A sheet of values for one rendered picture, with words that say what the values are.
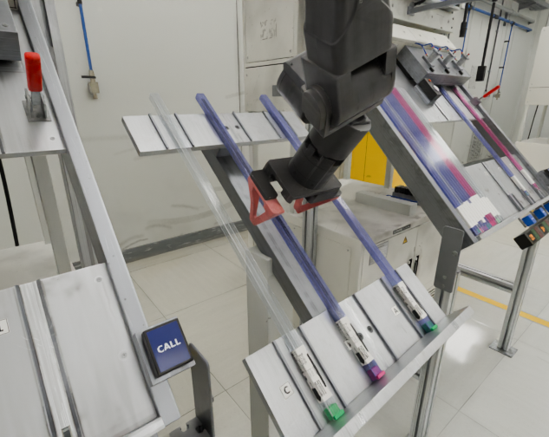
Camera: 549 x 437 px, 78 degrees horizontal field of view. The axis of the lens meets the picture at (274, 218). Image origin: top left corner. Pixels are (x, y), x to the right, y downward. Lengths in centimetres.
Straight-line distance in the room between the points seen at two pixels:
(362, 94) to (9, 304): 42
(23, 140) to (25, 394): 32
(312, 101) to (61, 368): 37
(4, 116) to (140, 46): 184
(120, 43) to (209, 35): 59
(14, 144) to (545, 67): 443
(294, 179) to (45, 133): 35
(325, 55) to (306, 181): 18
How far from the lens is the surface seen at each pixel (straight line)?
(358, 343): 46
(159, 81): 241
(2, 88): 64
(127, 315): 44
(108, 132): 232
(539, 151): 454
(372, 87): 35
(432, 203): 97
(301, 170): 44
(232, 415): 138
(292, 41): 128
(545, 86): 453
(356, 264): 116
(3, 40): 64
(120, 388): 44
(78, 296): 46
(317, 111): 34
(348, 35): 31
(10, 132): 58
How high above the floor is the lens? 104
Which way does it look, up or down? 19 degrees down
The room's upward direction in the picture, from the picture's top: straight up
